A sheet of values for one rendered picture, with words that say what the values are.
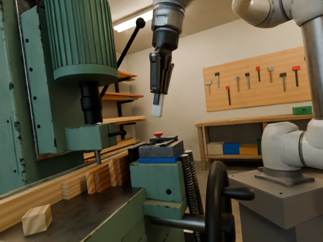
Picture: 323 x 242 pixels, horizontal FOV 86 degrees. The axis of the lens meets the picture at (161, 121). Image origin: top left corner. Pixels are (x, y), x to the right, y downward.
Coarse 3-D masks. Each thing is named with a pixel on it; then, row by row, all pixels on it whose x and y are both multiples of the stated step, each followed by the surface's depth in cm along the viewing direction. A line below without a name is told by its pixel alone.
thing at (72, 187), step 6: (84, 174) 47; (72, 180) 43; (78, 180) 44; (84, 180) 46; (66, 186) 41; (72, 186) 43; (78, 186) 44; (84, 186) 46; (66, 192) 42; (72, 192) 42; (78, 192) 44; (66, 198) 42
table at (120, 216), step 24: (96, 192) 44; (120, 192) 42; (144, 192) 43; (72, 216) 34; (96, 216) 33; (120, 216) 34; (168, 216) 39; (0, 240) 29; (24, 240) 28; (48, 240) 27; (72, 240) 27; (96, 240) 28; (120, 240) 34
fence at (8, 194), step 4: (120, 152) 67; (108, 156) 61; (88, 164) 53; (76, 168) 49; (80, 168) 50; (68, 172) 46; (56, 176) 43; (60, 176) 44; (48, 180) 41; (36, 184) 39; (24, 188) 37; (28, 188) 37; (16, 192) 35; (20, 192) 36; (0, 196) 33; (4, 196) 34; (8, 196) 34
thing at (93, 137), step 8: (72, 128) 51; (80, 128) 50; (88, 128) 49; (96, 128) 47; (104, 128) 49; (112, 128) 52; (72, 136) 51; (80, 136) 50; (88, 136) 49; (96, 136) 48; (104, 136) 49; (112, 136) 52; (72, 144) 52; (80, 144) 50; (88, 144) 49; (96, 144) 48; (104, 144) 48; (112, 144) 51; (96, 152) 52
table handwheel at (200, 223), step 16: (208, 176) 35; (224, 176) 47; (208, 192) 32; (208, 208) 30; (224, 208) 40; (160, 224) 44; (176, 224) 42; (192, 224) 40; (208, 224) 28; (224, 224) 37; (208, 240) 28; (224, 240) 34
